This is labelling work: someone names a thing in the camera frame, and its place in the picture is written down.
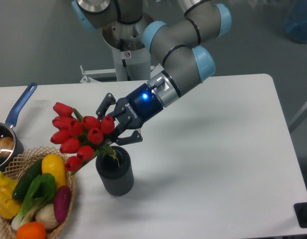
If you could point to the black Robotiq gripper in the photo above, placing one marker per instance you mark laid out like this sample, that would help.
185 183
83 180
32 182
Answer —
131 112

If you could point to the red tulip bouquet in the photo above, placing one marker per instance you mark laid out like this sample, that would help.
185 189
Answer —
82 136

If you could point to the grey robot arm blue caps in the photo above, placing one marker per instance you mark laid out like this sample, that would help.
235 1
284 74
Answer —
170 60

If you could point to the dark grey ribbed vase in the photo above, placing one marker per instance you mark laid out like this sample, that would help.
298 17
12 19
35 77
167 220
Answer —
116 175

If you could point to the yellow squash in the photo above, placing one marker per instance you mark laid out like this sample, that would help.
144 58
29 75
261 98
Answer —
54 164

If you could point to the purple eggplant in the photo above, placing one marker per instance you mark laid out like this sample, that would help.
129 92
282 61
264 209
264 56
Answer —
61 203

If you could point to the green cucumber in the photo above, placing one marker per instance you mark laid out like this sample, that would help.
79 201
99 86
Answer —
22 186

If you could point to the green bok choy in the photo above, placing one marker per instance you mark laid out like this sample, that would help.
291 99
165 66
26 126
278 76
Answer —
40 192

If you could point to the bread roll in saucepan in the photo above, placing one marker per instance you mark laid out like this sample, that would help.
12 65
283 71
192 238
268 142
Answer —
6 146

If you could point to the beige garlic bulb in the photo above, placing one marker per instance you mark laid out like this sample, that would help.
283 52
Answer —
46 217

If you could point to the orange fruit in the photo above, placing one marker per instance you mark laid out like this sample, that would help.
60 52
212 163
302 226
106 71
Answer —
31 230

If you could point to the yellow bell pepper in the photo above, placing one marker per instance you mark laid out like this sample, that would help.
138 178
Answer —
8 206

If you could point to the blue bag on floor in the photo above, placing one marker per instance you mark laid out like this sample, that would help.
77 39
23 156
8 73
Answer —
295 22

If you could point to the black device at table edge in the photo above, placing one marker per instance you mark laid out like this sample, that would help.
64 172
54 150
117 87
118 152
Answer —
301 213

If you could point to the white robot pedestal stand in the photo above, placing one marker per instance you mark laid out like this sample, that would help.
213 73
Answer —
132 61

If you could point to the saucepan with blue handle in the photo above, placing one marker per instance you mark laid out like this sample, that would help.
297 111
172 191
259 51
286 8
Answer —
6 128

